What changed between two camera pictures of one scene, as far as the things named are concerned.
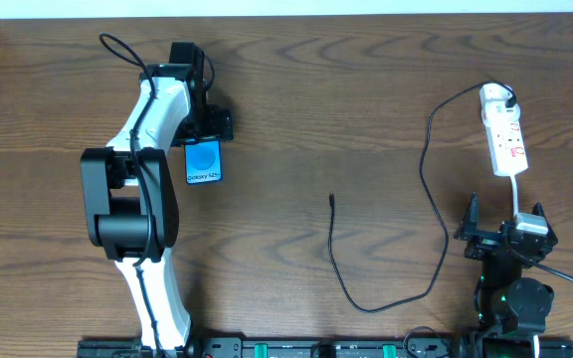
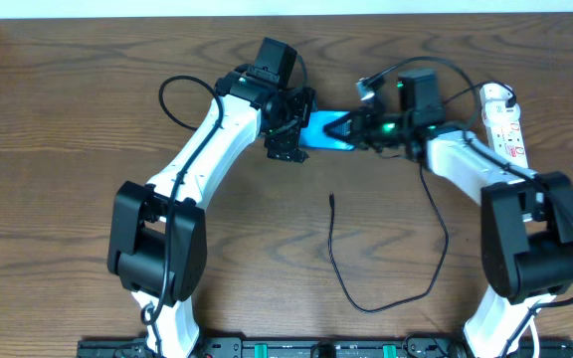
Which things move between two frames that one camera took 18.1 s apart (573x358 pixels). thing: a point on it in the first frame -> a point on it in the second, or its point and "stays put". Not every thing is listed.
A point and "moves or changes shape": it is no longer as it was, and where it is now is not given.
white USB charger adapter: x=497 y=104 stays put
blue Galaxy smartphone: x=203 y=161 moves or changes shape
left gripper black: x=212 y=125 -> x=292 y=124
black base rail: x=308 y=347 stays put
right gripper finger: x=470 y=222 -> x=340 y=128
